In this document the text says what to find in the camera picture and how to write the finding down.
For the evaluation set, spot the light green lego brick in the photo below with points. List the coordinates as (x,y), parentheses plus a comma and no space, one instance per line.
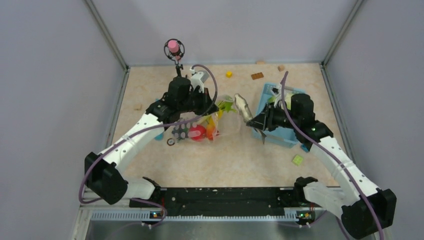
(297,160)

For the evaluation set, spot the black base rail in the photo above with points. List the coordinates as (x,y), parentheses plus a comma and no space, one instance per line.
(232,202)

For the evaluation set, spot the black grape bunch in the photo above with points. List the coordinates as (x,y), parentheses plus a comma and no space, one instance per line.
(180,132)

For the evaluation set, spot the yellow banana pepper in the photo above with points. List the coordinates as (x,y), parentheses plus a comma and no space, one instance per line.
(215,117)

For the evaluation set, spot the teal silicone tool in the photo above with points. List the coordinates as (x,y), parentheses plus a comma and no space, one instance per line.
(159,137)

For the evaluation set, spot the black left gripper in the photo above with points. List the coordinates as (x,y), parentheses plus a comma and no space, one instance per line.
(205,98)

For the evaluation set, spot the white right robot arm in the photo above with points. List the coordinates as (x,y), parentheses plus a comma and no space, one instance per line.
(362,207)

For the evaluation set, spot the blue lego block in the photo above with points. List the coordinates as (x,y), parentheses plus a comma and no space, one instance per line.
(304,148)

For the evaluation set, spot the clear zip top bag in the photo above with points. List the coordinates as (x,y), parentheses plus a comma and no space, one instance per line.
(229,124)

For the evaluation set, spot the grey toy fish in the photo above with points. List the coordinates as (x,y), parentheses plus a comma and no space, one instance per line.
(243,108)

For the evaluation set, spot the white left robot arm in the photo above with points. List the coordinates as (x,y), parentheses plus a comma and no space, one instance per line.
(103,171)

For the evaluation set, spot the small tan cube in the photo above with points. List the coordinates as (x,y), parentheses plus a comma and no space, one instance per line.
(281,68)

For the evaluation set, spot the light blue plastic basket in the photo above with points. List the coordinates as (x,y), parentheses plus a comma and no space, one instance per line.
(280,135)

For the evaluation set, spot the white cauliflower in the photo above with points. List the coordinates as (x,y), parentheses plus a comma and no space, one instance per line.
(287,98)

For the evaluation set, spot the red tomato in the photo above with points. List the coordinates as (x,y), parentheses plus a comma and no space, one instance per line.
(197,133)

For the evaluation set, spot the red pepper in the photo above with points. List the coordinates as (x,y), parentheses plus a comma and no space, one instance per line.
(211,132)

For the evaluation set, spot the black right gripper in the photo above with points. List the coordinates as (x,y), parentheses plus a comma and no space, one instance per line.
(265,120)

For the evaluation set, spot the brown brick block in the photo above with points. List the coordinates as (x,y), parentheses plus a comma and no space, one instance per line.
(257,76)

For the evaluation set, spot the pink microphone on tripod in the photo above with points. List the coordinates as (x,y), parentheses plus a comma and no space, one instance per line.
(174,50)

